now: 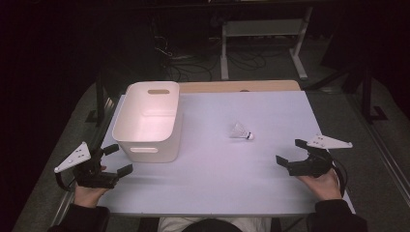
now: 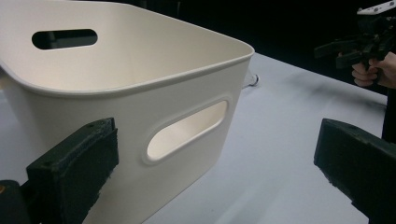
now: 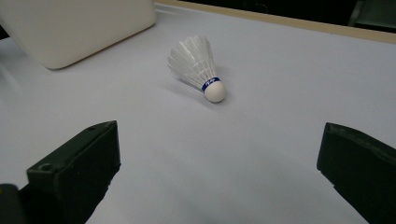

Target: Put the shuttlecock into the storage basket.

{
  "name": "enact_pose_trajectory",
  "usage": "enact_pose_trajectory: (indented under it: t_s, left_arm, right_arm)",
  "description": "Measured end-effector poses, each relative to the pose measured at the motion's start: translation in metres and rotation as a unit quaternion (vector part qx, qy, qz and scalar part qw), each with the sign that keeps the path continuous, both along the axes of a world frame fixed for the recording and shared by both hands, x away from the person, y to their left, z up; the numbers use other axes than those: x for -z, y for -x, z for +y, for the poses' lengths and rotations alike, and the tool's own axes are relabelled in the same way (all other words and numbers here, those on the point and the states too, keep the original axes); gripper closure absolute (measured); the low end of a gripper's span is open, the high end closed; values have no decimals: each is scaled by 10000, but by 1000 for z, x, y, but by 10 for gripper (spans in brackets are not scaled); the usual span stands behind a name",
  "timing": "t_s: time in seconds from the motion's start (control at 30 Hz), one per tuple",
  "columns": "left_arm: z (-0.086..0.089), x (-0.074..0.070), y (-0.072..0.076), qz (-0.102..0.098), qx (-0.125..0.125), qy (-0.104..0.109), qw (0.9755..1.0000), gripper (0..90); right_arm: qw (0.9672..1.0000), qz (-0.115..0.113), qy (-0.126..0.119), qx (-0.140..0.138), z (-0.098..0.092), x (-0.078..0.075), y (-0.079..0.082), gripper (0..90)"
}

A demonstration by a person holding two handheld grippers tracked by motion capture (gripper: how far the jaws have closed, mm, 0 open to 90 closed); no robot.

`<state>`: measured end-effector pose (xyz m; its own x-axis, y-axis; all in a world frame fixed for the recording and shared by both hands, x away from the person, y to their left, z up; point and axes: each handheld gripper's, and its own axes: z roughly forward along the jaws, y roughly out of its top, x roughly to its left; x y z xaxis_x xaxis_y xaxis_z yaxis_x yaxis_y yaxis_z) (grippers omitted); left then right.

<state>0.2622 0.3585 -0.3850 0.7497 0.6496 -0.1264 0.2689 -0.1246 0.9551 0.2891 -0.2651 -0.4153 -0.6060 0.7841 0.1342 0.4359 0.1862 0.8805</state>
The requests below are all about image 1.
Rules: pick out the black metal stand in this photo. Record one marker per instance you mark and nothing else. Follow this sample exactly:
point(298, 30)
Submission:
point(100, 96)
point(366, 96)

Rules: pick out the white plastic storage bin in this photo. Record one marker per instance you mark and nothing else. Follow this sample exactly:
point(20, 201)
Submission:
point(146, 122)

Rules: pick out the white metal desk frame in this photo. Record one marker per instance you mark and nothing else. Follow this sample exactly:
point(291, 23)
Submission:
point(262, 27)

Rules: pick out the white feather shuttlecock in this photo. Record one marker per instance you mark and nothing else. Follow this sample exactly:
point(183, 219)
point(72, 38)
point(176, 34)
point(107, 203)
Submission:
point(240, 131)

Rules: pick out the person's right hand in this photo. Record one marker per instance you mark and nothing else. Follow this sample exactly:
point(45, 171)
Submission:
point(325, 187)

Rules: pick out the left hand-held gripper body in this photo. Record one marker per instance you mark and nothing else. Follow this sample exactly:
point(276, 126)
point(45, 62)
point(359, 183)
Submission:
point(75, 158)

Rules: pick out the person's left hand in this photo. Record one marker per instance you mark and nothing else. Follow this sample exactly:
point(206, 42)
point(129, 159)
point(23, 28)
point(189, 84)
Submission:
point(86, 196)

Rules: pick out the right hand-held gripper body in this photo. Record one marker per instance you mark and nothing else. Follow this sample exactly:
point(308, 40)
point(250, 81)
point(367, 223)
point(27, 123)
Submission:
point(311, 167)

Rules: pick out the person's torso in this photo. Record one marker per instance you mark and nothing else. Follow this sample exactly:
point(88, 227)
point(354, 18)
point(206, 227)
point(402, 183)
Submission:
point(212, 225)

